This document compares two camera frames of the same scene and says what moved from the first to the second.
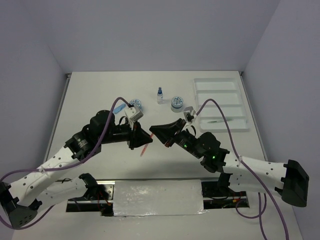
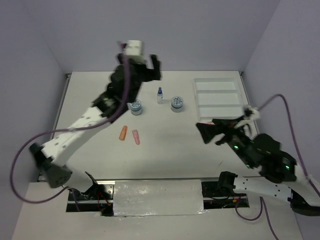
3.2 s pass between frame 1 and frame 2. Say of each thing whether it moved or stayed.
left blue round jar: stayed
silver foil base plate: stayed
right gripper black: moved
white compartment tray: stayed
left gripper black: moved
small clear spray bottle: stayed
